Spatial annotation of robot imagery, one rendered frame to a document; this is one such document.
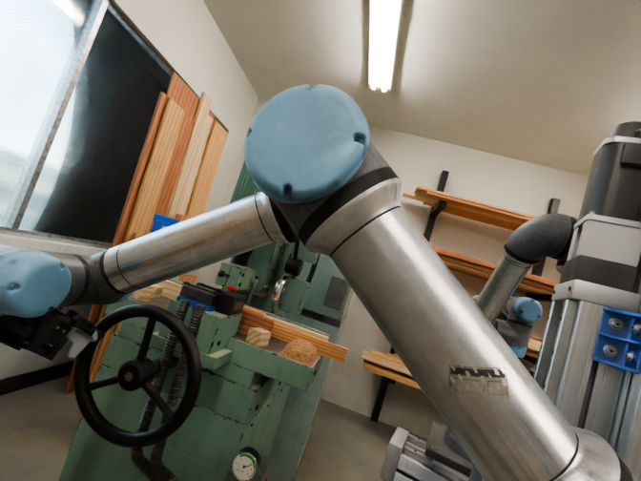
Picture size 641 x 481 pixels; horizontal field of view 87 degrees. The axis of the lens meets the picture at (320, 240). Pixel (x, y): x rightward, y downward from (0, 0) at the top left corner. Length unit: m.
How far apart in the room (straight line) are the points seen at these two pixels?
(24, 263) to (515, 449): 0.51
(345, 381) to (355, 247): 3.13
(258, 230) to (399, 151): 3.14
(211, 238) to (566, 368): 0.60
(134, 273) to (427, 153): 3.25
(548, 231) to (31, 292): 1.01
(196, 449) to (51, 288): 0.65
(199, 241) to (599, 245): 0.67
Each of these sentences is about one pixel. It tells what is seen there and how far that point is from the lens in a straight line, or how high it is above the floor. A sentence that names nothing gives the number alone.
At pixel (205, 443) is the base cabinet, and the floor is 0.64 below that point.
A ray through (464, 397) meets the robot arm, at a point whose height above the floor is 1.07.
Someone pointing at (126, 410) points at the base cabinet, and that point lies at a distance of 1.12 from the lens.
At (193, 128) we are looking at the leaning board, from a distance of 2.84.
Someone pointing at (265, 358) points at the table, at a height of 0.88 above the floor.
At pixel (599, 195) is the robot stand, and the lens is 0.80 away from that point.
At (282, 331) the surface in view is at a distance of 1.05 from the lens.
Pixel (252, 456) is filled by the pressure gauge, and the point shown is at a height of 0.69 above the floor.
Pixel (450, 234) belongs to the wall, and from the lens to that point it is 3.41.
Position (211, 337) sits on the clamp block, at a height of 0.91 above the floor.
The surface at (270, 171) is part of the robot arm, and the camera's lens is 0.30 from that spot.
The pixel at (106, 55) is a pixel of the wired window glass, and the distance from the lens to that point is 2.45.
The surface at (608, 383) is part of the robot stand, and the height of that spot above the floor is 1.10.
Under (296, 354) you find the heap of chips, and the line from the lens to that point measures 0.91.
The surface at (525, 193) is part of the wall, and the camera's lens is 3.70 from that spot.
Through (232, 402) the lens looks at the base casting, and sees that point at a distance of 0.97.
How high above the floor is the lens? 1.13
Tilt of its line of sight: 5 degrees up
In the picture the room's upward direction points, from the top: 18 degrees clockwise
